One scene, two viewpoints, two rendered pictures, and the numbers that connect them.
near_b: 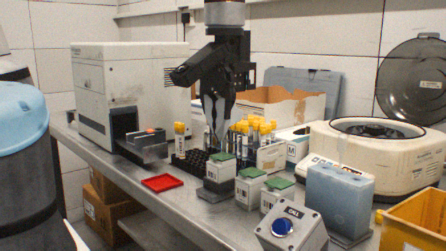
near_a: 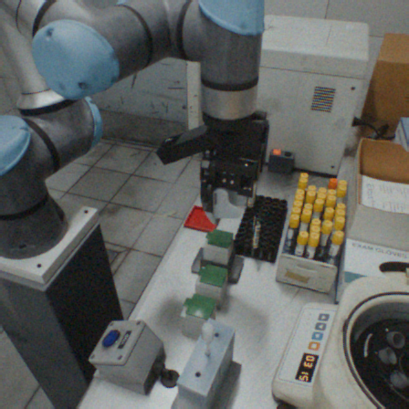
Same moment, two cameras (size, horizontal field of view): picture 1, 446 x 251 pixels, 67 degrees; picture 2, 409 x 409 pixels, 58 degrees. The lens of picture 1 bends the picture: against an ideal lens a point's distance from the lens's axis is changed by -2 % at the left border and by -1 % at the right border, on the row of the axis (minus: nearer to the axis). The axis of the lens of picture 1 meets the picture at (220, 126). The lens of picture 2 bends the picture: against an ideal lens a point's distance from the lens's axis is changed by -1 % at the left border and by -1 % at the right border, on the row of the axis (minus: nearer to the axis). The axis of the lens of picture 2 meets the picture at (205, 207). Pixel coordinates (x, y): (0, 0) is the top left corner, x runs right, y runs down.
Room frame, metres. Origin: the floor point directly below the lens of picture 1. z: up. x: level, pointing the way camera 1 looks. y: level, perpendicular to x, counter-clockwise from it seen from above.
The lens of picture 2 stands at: (0.38, -0.40, 1.43)
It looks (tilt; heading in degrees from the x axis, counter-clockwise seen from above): 41 degrees down; 59
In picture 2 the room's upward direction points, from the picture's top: straight up
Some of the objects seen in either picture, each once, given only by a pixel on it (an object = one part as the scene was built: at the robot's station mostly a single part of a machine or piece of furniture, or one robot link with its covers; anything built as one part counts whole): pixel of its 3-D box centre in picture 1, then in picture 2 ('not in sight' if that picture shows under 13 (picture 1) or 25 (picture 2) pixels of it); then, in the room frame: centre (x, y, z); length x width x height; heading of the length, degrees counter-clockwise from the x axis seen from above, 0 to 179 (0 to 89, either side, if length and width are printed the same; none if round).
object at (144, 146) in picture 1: (137, 141); not in sight; (0.86, 0.22, 0.92); 0.21 x 0.07 x 0.05; 40
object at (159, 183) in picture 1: (162, 182); (203, 218); (0.69, 0.13, 0.88); 0.07 x 0.07 x 0.01; 40
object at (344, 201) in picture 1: (336, 201); (207, 372); (0.51, -0.19, 0.92); 0.10 x 0.07 x 0.10; 35
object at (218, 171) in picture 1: (221, 172); (218, 250); (0.65, 0.00, 0.92); 0.05 x 0.04 x 0.06; 131
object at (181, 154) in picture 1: (204, 147); (263, 209); (0.78, 0.04, 0.93); 0.17 x 0.09 x 0.11; 41
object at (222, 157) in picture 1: (221, 157); (218, 238); (0.65, 0.00, 0.95); 0.05 x 0.04 x 0.01; 131
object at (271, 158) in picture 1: (242, 149); (311, 235); (0.83, -0.06, 0.91); 0.20 x 0.10 x 0.07; 40
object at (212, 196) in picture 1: (221, 184); (217, 260); (0.64, 0.00, 0.89); 0.09 x 0.05 x 0.04; 130
